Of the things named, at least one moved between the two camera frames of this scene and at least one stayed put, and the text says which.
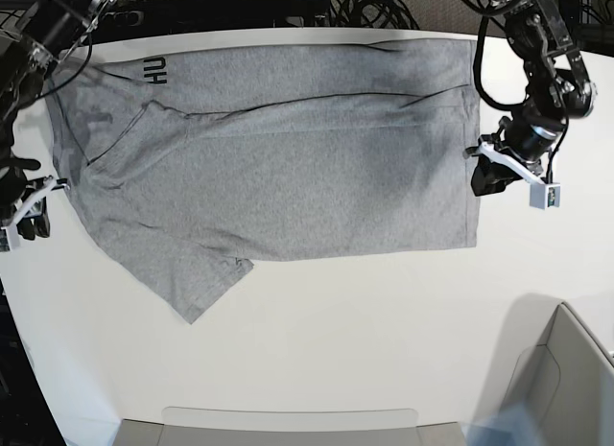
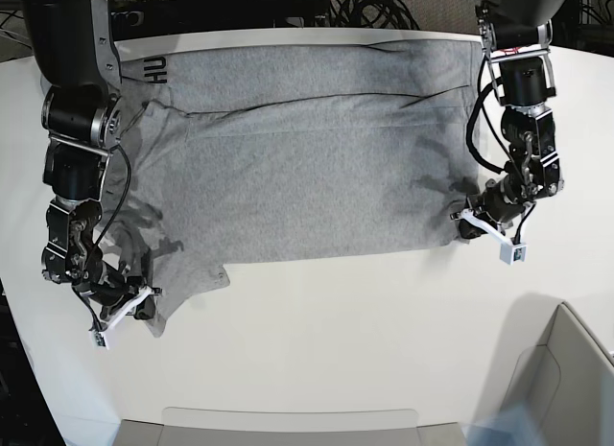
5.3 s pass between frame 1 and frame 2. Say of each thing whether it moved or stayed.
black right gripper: moved
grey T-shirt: stayed
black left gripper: moved
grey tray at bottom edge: stayed
